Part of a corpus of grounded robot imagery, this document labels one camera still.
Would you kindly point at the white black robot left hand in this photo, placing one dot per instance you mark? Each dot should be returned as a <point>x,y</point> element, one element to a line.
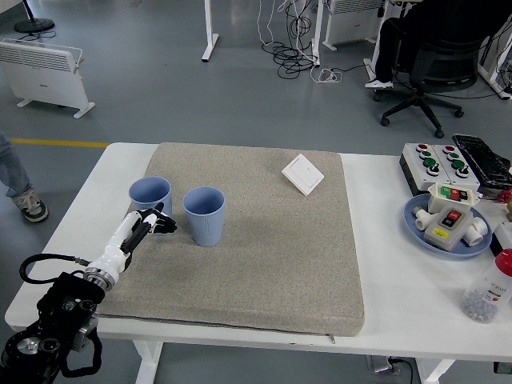
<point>118,240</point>

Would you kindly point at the blue ribbed plastic cup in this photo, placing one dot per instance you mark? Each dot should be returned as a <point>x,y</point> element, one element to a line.
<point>150,190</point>
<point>206,230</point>

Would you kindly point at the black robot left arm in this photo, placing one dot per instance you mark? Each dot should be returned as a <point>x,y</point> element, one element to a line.
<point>60,308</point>

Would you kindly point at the white push-button control box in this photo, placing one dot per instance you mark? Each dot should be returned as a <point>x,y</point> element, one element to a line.
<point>416,166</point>
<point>468,180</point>

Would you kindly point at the standing person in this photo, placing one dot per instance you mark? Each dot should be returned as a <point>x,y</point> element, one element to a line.
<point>14,172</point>

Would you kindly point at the grey-brown fabric mat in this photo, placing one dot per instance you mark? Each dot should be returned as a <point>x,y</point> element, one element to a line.
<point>260,260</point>

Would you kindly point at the white panel heater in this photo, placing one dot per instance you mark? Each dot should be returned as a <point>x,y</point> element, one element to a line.
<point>44,80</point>
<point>352,24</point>

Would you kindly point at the white desk leg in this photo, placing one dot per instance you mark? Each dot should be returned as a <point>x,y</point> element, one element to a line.
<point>209,36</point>
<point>317,32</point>

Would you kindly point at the black round fan stand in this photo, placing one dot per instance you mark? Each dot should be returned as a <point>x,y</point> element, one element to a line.
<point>34,26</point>

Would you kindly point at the white table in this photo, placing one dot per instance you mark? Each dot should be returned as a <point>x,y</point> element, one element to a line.
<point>400,288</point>

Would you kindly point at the grey power strip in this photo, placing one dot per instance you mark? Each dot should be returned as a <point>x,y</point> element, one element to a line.
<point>380,364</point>

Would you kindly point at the blue round plate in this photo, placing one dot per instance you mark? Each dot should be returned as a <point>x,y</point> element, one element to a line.
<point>414,234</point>

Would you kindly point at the white pipe fitting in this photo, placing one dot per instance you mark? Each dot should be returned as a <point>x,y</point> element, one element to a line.
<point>478,232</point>
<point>422,220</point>

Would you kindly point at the seated person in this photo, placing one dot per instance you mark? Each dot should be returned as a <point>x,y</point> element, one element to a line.
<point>388,44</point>

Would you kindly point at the black office chair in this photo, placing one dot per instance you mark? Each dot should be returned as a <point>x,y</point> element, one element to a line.
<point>444,64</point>

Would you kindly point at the red-lidded clear screw jar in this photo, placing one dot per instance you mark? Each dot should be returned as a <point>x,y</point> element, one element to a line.
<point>486,296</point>

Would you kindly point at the black plastic tray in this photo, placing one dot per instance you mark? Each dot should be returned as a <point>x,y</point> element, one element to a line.
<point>482,160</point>

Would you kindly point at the white small box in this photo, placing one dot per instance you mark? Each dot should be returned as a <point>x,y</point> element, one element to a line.
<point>504,236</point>

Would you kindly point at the red small object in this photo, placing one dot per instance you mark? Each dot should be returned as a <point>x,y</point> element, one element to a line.
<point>505,197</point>

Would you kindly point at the white wall switch plate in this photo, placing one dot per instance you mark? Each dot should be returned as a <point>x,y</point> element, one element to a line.
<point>302,174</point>

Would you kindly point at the white green-red button switch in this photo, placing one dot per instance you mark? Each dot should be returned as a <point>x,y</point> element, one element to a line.
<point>438,198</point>

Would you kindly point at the grey red-button switch box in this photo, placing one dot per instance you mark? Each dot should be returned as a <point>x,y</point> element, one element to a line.
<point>444,236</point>

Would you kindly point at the white desk frame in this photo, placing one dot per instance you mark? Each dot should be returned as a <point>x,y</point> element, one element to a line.
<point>492,76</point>

